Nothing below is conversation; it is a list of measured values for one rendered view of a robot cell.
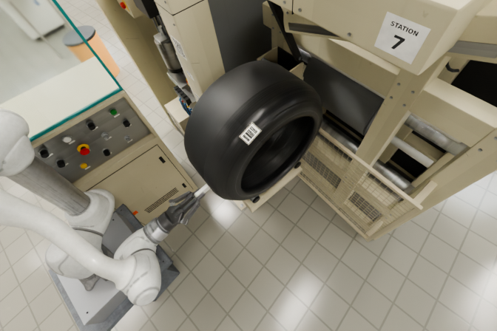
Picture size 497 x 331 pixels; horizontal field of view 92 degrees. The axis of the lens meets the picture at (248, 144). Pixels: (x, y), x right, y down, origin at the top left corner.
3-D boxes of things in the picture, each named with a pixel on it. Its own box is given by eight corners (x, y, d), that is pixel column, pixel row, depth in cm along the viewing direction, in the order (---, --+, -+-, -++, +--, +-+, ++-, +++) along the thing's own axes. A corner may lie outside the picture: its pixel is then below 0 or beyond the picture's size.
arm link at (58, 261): (63, 278, 114) (25, 271, 96) (81, 239, 124) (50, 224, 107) (95, 281, 112) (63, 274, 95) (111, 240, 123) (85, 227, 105)
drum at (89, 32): (127, 71, 324) (100, 31, 275) (103, 87, 312) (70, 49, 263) (113, 60, 340) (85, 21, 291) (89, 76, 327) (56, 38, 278)
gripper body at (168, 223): (163, 232, 92) (182, 215, 93) (153, 215, 96) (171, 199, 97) (172, 234, 98) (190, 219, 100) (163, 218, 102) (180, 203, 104)
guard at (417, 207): (274, 153, 199) (272, 93, 140) (276, 152, 199) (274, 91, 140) (367, 241, 157) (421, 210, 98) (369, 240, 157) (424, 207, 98)
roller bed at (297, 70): (260, 97, 152) (256, 58, 127) (277, 86, 156) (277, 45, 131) (282, 115, 143) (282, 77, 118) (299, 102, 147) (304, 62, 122)
